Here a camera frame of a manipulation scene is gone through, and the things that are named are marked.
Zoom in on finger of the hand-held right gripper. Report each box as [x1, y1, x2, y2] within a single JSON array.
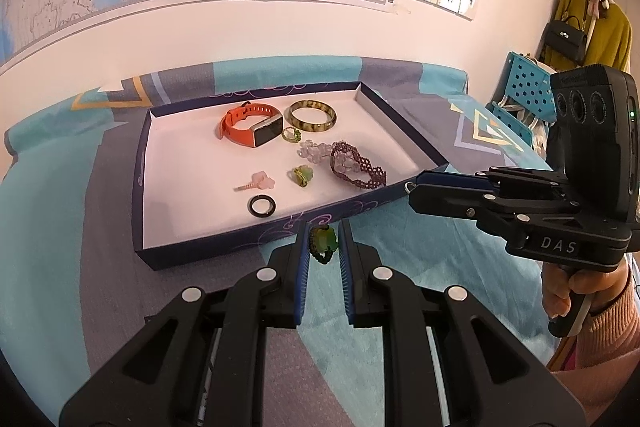
[[408, 183, 582, 234], [415, 167, 569, 202]]

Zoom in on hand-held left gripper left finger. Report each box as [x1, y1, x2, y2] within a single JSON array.
[[59, 221, 311, 427]]

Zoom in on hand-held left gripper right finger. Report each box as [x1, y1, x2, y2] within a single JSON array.
[[337, 219, 586, 427]]

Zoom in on green flower ring dark band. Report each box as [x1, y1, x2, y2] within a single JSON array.
[[309, 224, 340, 265]]

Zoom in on black ring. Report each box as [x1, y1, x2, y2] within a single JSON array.
[[248, 194, 277, 219]]

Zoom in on purple beaded bracelet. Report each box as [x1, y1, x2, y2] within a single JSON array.
[[329, 140, 388, 190]]

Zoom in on yellow green flower ring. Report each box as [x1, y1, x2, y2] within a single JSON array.
[[286, 165, 315, 188]]

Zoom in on pink hair clip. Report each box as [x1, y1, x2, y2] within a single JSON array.
[[234, 171, 277, 192]]

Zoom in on clear beaded bracelet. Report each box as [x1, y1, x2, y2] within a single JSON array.
[[297, 139, 361, 174]]

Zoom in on dark blue shallow box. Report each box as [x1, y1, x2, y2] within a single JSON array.
[[131, 80, 449, 272]]

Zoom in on person's right forearm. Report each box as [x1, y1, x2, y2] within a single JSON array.
[[545, 257, 640, 413]]

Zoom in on person's right hand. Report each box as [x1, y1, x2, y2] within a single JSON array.
[[540, 258, 631, 321]]

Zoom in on blue plastic chair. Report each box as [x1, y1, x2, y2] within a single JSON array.
[[487, 52, 558, 148]]

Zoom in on yellow coat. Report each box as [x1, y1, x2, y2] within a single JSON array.
[[542, 0, 632, 72]]

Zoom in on black handbag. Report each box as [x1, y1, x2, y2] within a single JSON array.
[[542, 0, 591, 64]]

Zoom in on green brown bangle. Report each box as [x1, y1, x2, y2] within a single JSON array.
[[284, 99, 337, 132]]

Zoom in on teal grey patterned bedsheet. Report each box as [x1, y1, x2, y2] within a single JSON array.
[[0, 54, 566, 427]]

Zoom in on orange strap smartwatch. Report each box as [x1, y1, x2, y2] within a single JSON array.
[[218, 102, 283, 149]]

